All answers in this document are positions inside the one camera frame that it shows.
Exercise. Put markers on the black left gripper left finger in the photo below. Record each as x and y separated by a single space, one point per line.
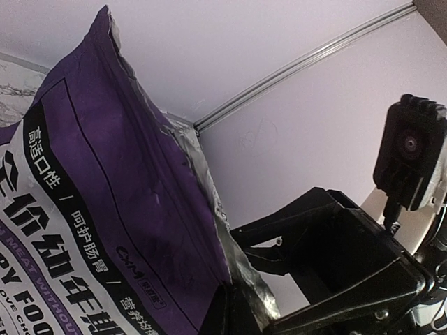
217 319

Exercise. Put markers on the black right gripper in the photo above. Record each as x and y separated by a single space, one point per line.
355 277

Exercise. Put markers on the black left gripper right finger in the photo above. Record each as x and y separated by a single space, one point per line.
243 319

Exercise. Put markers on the purple puppy food bag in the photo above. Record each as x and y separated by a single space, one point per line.
110 220

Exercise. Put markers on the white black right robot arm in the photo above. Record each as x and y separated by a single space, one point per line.
433 279

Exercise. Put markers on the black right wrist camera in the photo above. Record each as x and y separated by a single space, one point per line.
408 166

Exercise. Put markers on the right aluminium frame post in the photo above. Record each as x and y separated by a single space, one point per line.
303 62

